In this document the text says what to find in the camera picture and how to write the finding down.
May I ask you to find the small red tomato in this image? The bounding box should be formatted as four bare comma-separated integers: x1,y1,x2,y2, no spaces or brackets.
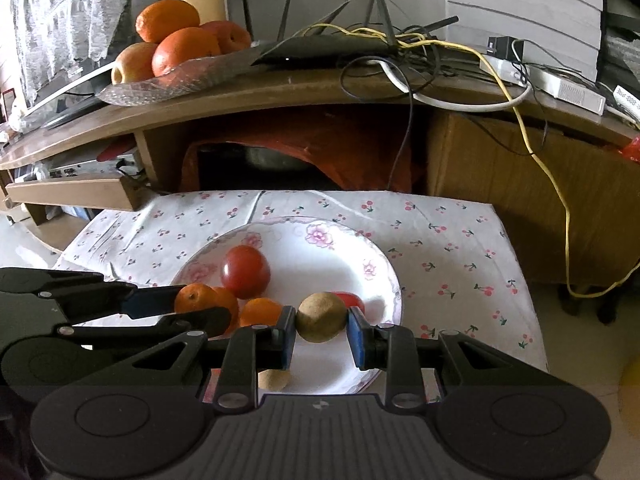
334,291,366,317

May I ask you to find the cherry print tablecloth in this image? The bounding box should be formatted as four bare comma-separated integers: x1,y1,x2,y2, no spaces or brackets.
52,190,549,403

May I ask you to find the large dark red tomato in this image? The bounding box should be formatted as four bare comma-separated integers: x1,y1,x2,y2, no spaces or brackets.
221,245,272,299

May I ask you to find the small tan fruit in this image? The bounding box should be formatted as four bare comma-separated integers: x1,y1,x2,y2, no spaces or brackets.
257,370,292,390

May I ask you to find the black power adapter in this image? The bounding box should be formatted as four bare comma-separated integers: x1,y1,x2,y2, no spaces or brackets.
487,36,526,62

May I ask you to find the black cable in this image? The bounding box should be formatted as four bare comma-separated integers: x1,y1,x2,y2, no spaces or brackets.
339,35,566,193

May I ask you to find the small mandarin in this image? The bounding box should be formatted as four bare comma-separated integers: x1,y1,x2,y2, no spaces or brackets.
174,283,221,317

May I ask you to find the yellow cable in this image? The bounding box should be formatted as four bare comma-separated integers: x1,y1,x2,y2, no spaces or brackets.
300,22,640,299

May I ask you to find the glass fruit tray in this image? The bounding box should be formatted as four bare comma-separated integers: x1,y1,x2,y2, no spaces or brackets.
96,42,273,107

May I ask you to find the white lace cloth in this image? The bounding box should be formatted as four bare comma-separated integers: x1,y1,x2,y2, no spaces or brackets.
10,0,137,106

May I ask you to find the white power strip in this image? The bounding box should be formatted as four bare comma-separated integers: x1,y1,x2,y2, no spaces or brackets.
479,55,608,117

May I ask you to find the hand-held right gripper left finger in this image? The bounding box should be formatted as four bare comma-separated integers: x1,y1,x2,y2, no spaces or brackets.
75,306,297,408

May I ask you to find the wooden television stand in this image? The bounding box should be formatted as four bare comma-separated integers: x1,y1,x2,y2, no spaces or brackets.
0,67,640,291

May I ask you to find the red apple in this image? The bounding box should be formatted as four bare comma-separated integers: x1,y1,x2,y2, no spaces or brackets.
200,20,253,54

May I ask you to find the black router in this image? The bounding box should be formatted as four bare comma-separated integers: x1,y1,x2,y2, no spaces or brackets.
240,0,461,67

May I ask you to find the large rough mandarin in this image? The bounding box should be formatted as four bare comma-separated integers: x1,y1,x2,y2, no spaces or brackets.
212,286,240,337

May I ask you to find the white floral bowl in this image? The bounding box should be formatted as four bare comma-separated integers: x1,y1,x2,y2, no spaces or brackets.
170,216,404,396

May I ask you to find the black television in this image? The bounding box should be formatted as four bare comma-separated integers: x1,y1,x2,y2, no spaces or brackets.
20,57,121,131

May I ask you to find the white cable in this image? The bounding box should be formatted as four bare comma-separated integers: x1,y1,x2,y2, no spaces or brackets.
379,57,534,112

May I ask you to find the yellow apple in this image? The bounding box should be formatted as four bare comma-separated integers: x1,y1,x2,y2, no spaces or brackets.
110,42,161,86

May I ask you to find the white remote control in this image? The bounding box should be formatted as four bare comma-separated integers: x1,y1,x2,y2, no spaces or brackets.
612,85,640,126

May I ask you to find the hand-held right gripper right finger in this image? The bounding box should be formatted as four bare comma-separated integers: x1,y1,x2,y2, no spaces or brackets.
348,307,566,408

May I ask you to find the smooth round mandarin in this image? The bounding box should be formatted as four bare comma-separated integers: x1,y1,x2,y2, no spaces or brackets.
238,298,284,329

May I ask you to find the silver media player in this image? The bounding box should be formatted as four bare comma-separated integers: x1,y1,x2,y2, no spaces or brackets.
14,152,147,182

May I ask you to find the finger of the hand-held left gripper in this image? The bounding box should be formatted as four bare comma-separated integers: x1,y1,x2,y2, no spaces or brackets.
54,307,232,343
0,267,187,322

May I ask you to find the large orange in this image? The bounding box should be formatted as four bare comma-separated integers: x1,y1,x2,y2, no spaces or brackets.
136,0,201,44
151,26,222,79

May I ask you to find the green-brown kiwi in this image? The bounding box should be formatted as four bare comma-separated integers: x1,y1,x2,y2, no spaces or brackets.
296,292,349,344

